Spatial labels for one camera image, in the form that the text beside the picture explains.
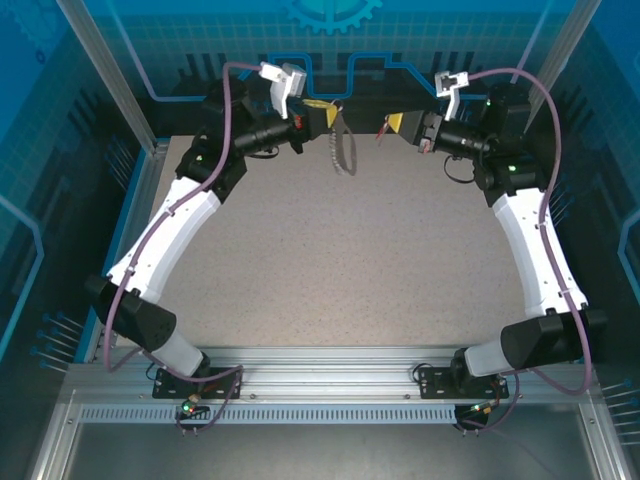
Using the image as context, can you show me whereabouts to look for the red-headed key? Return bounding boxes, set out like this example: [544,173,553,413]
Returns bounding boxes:
[373,114,392,147]

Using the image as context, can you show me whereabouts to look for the black keyring holder with rings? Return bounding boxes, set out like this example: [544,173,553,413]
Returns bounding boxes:
[327,98,360,177]

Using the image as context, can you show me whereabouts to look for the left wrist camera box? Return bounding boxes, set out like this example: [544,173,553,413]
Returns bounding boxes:
[258,62,307,121]

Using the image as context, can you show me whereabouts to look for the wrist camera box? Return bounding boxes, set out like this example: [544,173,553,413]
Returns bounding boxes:
[433,69,471,122]
[258,62,307,121]

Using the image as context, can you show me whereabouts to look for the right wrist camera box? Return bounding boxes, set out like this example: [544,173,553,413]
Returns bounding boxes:
[433,69,471,122]

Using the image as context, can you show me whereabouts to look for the aluminium frame post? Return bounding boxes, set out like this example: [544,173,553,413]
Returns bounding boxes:
[55,0,171,157]
[502,0,605,154]

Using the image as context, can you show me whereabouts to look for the aluminium mounting rail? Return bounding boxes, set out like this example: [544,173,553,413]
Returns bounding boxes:
[64,344,601,406]

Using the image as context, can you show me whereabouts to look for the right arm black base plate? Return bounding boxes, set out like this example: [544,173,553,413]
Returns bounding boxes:
[418,367,510,401]

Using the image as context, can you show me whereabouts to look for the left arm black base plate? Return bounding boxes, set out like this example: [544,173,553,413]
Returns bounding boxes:
[152,364,245,401]

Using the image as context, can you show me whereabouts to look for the slotted grey cable duct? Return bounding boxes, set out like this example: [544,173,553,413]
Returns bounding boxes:
[78,405,459,426]

